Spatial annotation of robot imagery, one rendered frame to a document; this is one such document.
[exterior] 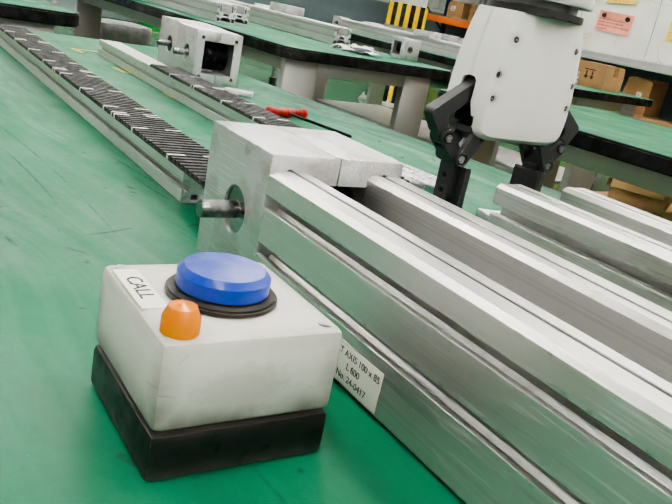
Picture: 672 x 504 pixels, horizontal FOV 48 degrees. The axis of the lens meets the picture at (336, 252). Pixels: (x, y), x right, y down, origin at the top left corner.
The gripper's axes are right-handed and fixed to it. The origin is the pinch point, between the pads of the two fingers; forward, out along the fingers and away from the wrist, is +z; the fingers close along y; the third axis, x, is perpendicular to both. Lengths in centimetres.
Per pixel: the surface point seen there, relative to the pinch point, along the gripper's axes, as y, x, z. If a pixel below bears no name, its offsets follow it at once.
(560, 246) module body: 5.1, 12.8, -0.5
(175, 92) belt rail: 2, -67, 5
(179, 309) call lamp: 35.4, 21.1, -1.5
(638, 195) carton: -317, -200, 54
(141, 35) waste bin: -130, -479, 34
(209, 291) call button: 33.4, 19.2, -1.3
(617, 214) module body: -2.2, 11.2, -2.4
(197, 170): 20.8, -12.3, 2.1
